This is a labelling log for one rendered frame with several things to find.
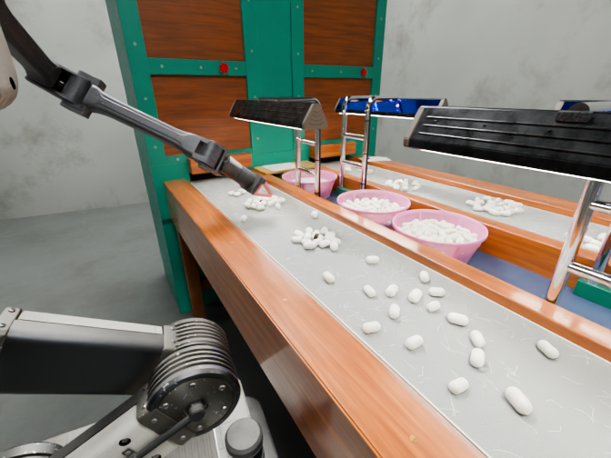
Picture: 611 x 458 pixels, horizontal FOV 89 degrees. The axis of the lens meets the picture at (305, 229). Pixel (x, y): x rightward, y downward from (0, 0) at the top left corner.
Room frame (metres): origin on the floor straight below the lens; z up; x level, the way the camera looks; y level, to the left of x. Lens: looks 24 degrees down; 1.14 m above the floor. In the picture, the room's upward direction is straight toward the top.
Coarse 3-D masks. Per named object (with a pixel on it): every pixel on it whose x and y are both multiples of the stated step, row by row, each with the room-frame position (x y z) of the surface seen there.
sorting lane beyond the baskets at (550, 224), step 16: (368, 176) 1.56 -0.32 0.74; (384, 176) 1.56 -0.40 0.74; (400, 176) 1.55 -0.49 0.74; (416, 192) 1.29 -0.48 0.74; (432, 192) 1.28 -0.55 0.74; (448, 192) 1.28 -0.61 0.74; (464, 192) 1.28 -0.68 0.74; (464, 208) 1.08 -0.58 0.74; (528, 208) 1.07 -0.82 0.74; (512, 224) 0.92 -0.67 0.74; (528, 224) 0.92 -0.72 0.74; (544, 224) 0.92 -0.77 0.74; (560, 224) 0.92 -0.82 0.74; (592, 224) 0.92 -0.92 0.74; (560, 240) 0.81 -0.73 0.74
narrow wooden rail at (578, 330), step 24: (288, 192) 1.26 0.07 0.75; (336, 216) 0.97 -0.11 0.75; (360, 216) 0.94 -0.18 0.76; (384, 240) 0.79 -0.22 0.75; (408, 240) 0.76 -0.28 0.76; (432, 264) 0.65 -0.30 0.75; (456, 264) 0.63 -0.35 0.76; (480, 288) 0.55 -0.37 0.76; (504, 288) 0.53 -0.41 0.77; (528, 312) 0.47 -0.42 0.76; (552, 312) 0.46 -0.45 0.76; (576, 336) 0.41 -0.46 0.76; (600, 336) 0.40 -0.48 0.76
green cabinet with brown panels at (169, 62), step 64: (128, 0) 1.41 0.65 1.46; (192, 0) 1.55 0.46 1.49; (256, 0) 1.70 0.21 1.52; (320, 0) 1.88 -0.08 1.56; (384, 0) 2.09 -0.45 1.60; (128, 64) 1.40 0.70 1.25; (192, 64) 1.52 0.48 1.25; (256, 64) 1.67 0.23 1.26; (320, 64) 1.88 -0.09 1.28; (192, 128) 1.51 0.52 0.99; (256, 128) 1.66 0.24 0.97
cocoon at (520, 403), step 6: (510, 390) 0.30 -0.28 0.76; (516, 390) 0.30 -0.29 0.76; (510, 396) 0.30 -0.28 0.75; (516, 396) 0.29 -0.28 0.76; (522, 396) 0.29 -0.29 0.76; (510, 402) 0.29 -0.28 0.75; (516, 402) 0.29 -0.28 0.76; (522, 402) 0.28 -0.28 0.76; (528, 402) 0.28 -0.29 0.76; (516, 408) 0.28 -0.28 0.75; (522, 408) 0.28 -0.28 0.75; (528, 408) 0.28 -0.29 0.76
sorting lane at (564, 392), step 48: (288, 240) 0.82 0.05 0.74; (336, 288) 0.57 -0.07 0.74; (384, 288) 0.57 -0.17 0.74; (384, 336) 0.43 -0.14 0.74; (432, 336) 0.43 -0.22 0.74; (528, 336) 0.42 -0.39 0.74; (432, 384) 0.33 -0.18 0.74; (480, 384) 0.33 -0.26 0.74; (528, 384) 0.33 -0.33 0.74; (576, 384) 0.32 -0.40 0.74; (480, 432) 0.26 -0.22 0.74; (528, 432) 0.26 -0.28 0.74; (576, 432) 0.26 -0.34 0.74
